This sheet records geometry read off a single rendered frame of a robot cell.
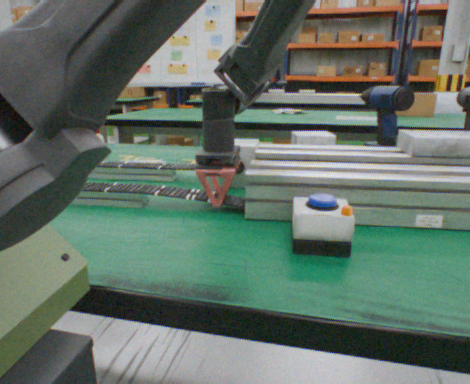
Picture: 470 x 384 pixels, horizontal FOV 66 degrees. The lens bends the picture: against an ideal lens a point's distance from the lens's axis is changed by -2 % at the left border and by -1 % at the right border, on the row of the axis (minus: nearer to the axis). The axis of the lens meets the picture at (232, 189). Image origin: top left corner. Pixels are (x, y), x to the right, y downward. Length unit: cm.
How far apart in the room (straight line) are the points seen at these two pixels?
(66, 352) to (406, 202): 52
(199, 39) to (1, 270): 338
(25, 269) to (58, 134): 21
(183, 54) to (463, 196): 326
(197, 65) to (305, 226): 323
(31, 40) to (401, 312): 40
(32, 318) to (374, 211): 50
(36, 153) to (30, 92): 3
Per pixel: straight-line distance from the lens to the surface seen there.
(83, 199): 76
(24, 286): 39
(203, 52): 364
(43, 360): 39
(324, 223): 50
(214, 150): 63
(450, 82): 645
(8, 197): 22
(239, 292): 43
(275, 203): 63
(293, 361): 119
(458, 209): 69
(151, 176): 89
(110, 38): 21
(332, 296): 44
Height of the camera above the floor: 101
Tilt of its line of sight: 17 degrees down
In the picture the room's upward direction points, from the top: straight up
